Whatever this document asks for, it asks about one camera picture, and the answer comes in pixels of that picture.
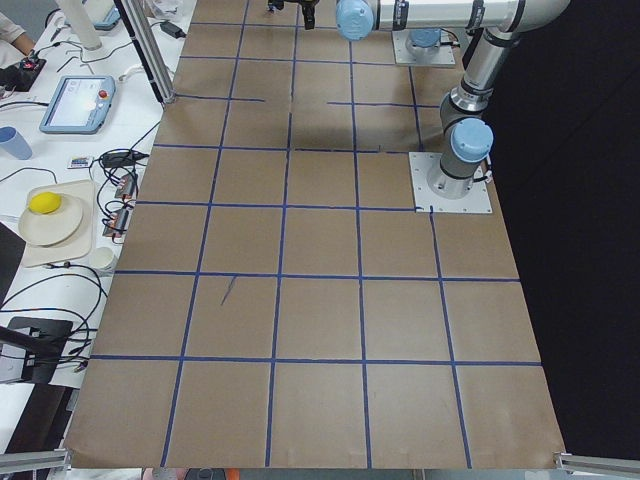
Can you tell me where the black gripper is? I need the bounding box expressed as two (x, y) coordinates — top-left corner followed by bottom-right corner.
(285, 0), (319, 30)

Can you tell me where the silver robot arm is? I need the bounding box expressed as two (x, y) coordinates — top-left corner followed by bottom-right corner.
(407, 28), (442, 49)
(335, 0), (569, 200)

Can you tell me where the black power adapter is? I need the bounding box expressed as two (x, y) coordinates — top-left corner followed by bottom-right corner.
(160, 21), (186, 39)

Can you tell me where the blue teach pendant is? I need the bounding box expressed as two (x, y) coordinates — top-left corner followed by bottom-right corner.
(39, 75), (116, 135)

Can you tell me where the white paper cup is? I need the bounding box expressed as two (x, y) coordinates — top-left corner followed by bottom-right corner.
(88, 247), (118, 276)

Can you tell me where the light blue cup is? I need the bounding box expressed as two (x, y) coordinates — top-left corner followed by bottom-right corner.
(0, 126), (33, 160)

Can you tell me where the yellow lemon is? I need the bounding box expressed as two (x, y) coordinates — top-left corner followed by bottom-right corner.
(28, 191), (62, 215)

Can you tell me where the beige tray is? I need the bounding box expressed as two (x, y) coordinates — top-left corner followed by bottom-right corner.
(18, 180), (96, 267)

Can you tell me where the beige plate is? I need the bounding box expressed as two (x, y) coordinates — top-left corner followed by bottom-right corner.
(18, 195), (83, 246)

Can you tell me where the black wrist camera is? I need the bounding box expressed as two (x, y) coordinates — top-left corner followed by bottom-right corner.
(267, 0), (285, 12)

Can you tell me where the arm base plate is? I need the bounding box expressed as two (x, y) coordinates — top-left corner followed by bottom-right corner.
(392, 29), (457, 68)
(409, 152), (492, 214)

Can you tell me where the aluminium frame post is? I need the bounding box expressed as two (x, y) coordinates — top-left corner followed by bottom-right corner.
(114, 0), (175, 104)

